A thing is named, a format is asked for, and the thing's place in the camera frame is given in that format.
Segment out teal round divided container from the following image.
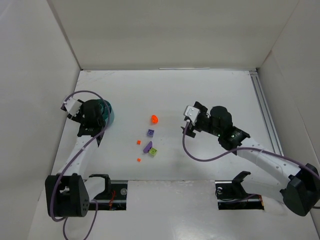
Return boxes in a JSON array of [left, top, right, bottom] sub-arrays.
[[98, 99, 115, 127]]

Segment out orange dome lego piece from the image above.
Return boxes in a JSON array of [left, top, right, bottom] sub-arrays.
[[150, 115, 159, 125]]

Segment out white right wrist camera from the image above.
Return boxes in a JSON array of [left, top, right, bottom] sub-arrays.
[[183, 105, 200, 125]]

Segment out lime green square lego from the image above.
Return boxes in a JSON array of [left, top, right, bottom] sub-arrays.
[[148, 147, 158, 157]]

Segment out purple curved lego piece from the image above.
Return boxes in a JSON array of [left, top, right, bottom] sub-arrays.
[[143, 141, 153, 154]]

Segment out purple square lego brick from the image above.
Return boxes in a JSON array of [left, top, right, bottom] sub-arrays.
[[146, 129, 155, 138]]

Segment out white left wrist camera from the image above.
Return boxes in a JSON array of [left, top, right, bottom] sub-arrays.
[[61, 97, 82, 117]]

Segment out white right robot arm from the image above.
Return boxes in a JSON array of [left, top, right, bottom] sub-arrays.
[[182, 101, 320, 217]]

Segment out aluminium rail right side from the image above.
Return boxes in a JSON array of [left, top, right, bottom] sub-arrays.
[[249, 70, 284, 156]]

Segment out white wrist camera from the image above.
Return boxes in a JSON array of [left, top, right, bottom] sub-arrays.
[[61, 97, 82, 117], [183, 105, 200, 125]]

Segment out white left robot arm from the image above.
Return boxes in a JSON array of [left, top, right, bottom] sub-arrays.
[[45, 97, 114, 218]]

